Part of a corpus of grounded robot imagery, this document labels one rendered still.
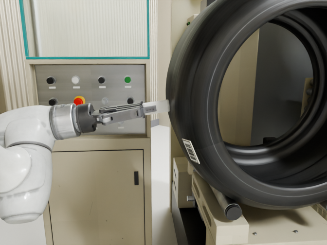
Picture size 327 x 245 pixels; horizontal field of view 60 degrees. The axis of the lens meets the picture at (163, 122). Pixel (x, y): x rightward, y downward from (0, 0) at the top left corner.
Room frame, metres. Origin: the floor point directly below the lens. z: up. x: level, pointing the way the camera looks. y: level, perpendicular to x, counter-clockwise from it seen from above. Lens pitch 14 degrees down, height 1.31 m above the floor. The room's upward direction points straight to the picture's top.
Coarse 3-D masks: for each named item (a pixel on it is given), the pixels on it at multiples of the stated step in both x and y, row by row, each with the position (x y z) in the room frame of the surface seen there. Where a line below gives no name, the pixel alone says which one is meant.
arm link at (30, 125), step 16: (16, 112) 0.67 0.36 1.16; (32, 112) 0.67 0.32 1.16; (48, 112) 0.68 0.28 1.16; (0, 128) 0.65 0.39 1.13; (16, 128) 0.64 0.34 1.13; (32, 128) 0.64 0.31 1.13; (48, 128) 0.66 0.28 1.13; (0, 144) 0.65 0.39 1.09; (16, 144) 0.61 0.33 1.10; (48, 144) 0.65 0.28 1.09
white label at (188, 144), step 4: (184, 140) 0.63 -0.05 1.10; (188, 140) 0.61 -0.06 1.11; (184, 144) 0.64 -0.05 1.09; (188, 144) 0.62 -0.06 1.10; (188, 148) 0.63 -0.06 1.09; (192, 148) 0.61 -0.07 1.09; (188, 152) 0.64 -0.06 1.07; (192, 152) 0.62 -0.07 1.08; (192, 156) 0.63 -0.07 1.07; (196, 156) 0.61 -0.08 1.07; (192, 160) 0.64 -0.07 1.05; (196, 160) 0.62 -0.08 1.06
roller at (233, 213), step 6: (210, 186) 0.81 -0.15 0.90; (216, 192) 0.75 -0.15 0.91; (222, 198) 0.70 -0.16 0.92; (228, 198) 0.69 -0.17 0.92; (222, 204) 0.68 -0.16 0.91; (228, 204) 0.66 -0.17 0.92; (234, 204) 0.66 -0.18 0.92; (228, 210) 0.65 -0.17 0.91; (234, 210) 0.65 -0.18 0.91; (240, 210) 0.65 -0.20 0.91; (228, 216) 0.65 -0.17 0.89; (234, 216) 0.65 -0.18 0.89
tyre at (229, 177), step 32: (224, 0) 0.66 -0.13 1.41; (256, 0) 0.62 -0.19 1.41; (288, 0) 0.62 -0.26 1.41; (320, 0) 0.63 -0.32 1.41; (192, 32) 0.68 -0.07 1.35; (224, 32) 0.62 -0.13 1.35; (320, 32) 0.92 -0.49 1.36; (192, 64) 0.63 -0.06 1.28; (224, 64) 0.61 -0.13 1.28; (320, 64) 0.93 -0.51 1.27; (192, 96) 0.62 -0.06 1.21; (320, 96) 0.93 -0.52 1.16; (192, 128) 0.62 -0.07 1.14; (320, 128) 0.91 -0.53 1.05; (224, 160) 0.61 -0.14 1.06; (256, 160) 0.91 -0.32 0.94; (288, 160) 0.89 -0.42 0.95; (320, 160) 0.82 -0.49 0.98; (224, 192) 0.65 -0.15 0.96; (256, 192) 0.62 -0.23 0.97; (288, 192) 0.62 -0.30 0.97; (320, 192) 0.63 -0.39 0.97
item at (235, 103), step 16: (256, 32) 1.03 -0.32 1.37; (240, 48) 1.03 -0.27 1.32; (256, 48) 1.03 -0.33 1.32; (240, 64) 1.03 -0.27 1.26; (224, 80) 1.02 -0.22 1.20; (240, 80) 1.03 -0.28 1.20; (224, 96) 1.02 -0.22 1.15; (240, 96) 1.03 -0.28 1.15; (224, 112) 1.03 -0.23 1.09; (240, 112) 1.03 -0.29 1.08; (224, 128) 1.03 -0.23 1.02; (240, 128) 1.03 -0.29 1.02; (240, 144) 1.03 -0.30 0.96; (208, 240) 1.10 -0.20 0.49
